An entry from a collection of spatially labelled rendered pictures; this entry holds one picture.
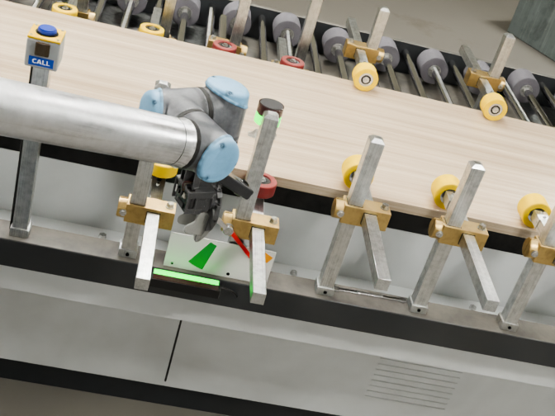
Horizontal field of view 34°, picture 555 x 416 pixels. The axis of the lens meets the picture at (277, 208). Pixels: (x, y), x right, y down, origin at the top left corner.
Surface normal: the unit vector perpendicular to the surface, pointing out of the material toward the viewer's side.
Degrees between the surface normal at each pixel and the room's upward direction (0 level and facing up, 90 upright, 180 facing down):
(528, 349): 90
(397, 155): 0
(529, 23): 90
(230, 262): 90
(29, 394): 0
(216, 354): 90
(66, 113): 57
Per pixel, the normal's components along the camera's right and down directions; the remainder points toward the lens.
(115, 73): 0.25, -0.83
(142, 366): 0.03, 0.53
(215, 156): 0.61, 0.56
